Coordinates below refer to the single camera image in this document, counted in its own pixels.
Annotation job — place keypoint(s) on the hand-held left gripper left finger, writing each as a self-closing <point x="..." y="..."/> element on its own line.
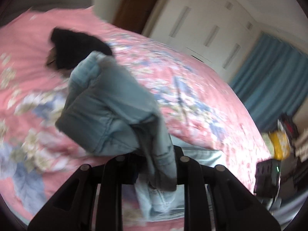
<point x="113" y="185"/>

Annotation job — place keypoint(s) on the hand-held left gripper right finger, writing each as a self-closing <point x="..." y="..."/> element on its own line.
<point x="190" y="173"/>

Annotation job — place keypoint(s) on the light blue strawberry print pants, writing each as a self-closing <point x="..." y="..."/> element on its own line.
<point x="110" y="110"/>

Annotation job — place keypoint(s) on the pink floral bedspread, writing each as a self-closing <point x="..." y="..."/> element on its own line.
<point x="204" y="96"/>

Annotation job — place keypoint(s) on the blue curtain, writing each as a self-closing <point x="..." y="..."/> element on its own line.
<point x="269" y="77"/>

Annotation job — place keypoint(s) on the brown folded garment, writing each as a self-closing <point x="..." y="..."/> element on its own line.
<point x="51" y="57"/>

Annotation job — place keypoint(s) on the black folded garment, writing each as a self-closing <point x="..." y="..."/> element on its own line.
<point x="72" y="45"/>

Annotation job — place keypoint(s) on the white wardrobe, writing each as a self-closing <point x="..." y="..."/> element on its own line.
<point x="204" y="24"/>

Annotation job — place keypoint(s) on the dark brown wooden door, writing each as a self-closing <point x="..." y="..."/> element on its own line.
<point x="137" y="4"/>

